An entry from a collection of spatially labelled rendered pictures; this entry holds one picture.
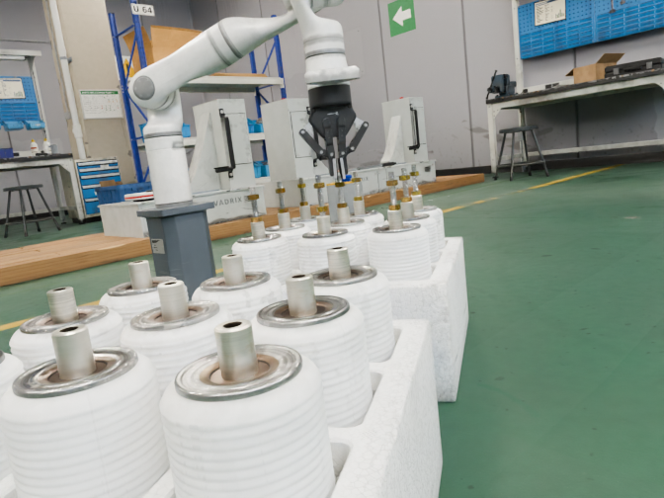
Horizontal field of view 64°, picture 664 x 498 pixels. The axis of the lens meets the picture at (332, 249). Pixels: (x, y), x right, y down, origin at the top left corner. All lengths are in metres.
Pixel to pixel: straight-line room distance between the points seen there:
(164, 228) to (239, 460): 1.08
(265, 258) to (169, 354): 0.45
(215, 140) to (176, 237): 2.07
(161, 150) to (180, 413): 1.10
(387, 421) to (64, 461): 0.21
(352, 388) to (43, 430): 0.21
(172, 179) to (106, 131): 6.03
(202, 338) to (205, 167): 2.91
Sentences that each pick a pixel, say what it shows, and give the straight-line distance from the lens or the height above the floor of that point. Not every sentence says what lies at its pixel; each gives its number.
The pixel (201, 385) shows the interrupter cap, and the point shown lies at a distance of 0.31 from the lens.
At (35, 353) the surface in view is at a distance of 0.52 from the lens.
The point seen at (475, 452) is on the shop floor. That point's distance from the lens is 0.71.
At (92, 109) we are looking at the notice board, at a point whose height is 1.32.
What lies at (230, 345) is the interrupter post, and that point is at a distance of 0.31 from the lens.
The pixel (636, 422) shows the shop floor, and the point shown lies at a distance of 0.80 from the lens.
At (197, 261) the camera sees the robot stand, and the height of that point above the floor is 0.16.
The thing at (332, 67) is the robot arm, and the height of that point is 0.52.
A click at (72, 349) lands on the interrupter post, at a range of 0.38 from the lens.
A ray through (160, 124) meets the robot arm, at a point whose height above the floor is 0.50.
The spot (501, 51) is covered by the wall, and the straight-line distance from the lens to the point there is 6.37.
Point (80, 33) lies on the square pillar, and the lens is 7.54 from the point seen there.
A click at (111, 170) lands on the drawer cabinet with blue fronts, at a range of 6.49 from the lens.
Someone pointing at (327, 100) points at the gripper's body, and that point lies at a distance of 0.93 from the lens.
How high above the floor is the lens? 0.37
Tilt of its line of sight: 10 degrees down
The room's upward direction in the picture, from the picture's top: 7 degrees counter-clockwise
